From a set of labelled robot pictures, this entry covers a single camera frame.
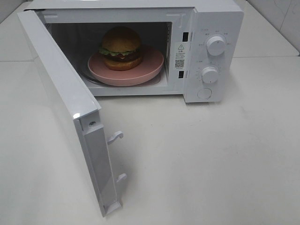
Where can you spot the round white door button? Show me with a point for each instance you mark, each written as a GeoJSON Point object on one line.
{"type": "Point", "coordinates": [204, 93]}

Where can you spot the white microwave door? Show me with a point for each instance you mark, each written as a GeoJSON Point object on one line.
{"type": "Point", "coordinates": [76, 109]}

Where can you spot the burger with lettuce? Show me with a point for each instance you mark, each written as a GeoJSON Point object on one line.
{"type": "Point", "coordinates": [120, 49]}

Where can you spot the pink plate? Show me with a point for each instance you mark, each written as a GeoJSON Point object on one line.
{"type": "Point", "coordinates": [127, 73]}

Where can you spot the lower white dial knob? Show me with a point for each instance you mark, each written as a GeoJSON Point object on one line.
{"type": "Point", "coordinates": [209, 75]}

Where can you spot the white dial knob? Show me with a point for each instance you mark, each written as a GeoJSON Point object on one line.
{"type": "Point", "coordinates": [209, 75]}
{"type": "Point", "coordinates": [216, 44]}

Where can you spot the white warning label sticker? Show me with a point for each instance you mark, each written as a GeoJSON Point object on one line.
{"type": "Point", "coordinates": [180, 55]}

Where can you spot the glass turntable tray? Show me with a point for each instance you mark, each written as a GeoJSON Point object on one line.
{"type": "Point", "coordinates": [90, 78]}

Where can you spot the white microwave oven body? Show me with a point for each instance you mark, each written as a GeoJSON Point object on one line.
{"type": "Point", "coordinates": [78, 26]}

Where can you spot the upper white dial knob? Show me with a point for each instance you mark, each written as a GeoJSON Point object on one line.
{"type": "Point", "coordinates": [216, 44]}

